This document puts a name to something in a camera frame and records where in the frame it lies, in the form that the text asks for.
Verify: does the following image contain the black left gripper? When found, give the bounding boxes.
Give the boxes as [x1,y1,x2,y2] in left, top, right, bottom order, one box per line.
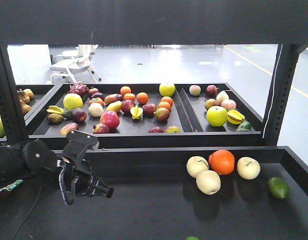
[21,139,115,206]

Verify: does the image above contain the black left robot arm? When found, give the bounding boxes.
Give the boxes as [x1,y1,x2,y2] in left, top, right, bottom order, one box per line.
[0,139,114,206]

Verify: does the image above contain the yellow star fruit centre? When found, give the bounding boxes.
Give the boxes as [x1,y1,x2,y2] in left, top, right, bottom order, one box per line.
[130,105,144,120]

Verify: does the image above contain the yellow star fruit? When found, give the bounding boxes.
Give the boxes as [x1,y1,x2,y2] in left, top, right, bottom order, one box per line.
[130,105,144,120]
[227,109,245,125]

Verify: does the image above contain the black wood fruit display stand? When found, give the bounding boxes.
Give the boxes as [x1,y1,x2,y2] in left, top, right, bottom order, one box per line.
[0,0,308,240]

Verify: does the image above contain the orange fruit near tray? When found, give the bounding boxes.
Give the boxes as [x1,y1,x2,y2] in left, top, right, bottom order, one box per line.
[208,149,235,175]

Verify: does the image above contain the yellow star fruit right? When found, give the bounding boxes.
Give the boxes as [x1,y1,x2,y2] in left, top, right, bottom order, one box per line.
[227,109,245,125]

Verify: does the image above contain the big red apple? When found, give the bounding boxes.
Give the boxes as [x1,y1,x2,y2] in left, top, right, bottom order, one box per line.
[100,110,120,130]

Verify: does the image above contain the yellow green pomelo left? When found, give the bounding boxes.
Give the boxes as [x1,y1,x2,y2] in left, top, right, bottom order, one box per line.
[63,93,84,110]

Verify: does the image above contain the yellow green pomelo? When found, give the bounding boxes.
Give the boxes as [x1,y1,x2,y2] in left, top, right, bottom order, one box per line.
[159,83,176,97]
[63,93,84,110]

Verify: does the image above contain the pale yellow pear left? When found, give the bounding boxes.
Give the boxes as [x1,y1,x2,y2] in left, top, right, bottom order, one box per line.
[186,156,210,178]

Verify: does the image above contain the pale yellow pear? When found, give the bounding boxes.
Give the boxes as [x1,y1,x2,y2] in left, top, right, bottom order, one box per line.
[236,156,261,180]
[186,156,210,178]
[196,170,221,195]

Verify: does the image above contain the white office chair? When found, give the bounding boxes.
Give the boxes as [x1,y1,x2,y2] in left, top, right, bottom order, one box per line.
[46,44,102,84]

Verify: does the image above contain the green avocado front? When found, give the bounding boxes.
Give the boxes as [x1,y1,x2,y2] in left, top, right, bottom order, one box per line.
[185,235,200,240]

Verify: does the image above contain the green avocado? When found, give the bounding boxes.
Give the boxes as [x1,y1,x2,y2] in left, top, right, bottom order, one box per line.
[185,235,200,240]
[267,177,290,200]

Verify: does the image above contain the yellow green pomelo rear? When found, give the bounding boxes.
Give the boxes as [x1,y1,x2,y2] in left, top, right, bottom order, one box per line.
[159,83,176,97]

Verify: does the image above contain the pale yellow pear front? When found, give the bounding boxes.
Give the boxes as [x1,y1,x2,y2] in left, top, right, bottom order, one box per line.
[196,170,221,195]

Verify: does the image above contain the large green apple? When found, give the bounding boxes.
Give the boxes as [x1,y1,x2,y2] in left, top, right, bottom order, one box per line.
[206,106,228,127]

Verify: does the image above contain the pale yellow pear right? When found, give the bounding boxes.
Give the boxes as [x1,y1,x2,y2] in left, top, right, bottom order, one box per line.
[236,156,261,180]

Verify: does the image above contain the green avocado right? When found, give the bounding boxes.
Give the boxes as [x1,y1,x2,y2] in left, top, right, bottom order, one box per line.
[267,177,290,200]

